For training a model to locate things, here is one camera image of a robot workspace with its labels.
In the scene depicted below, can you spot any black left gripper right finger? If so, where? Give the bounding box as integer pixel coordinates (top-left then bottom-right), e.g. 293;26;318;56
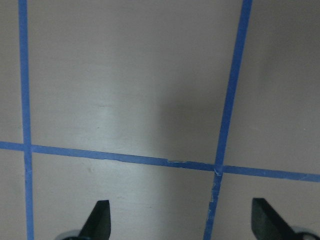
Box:
251;198;296;240

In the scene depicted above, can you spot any brown paper table cover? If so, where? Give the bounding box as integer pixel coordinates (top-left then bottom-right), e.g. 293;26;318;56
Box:
0;0;320;240

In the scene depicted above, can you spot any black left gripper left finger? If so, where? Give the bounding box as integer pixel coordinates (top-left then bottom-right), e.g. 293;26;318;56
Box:
78;200;111;240

